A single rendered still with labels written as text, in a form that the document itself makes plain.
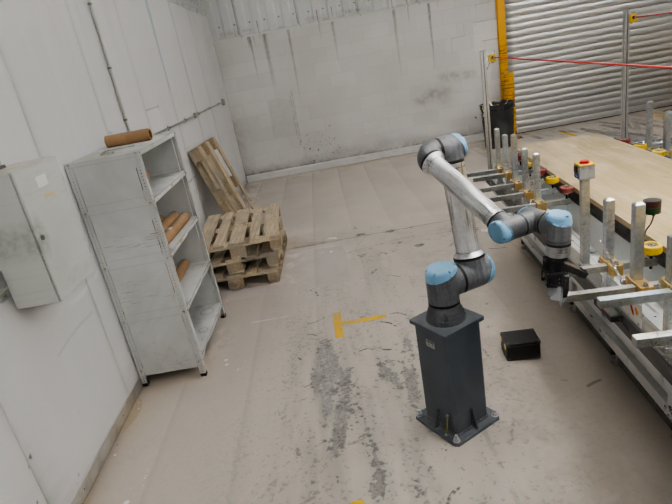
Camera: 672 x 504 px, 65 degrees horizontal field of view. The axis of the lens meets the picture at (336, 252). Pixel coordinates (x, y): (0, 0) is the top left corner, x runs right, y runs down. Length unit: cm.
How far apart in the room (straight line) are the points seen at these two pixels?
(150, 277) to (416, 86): 704
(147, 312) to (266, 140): 637
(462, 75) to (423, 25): 108
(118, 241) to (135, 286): 31
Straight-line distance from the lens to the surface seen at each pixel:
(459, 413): 275
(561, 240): 207
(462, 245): 253
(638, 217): 223
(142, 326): 368
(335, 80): 948
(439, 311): 251
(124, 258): 351
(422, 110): 970
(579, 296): 222
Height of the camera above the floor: 187
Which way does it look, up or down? 20 degrees down
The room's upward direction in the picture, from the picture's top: 10 degrees counter-clockwise
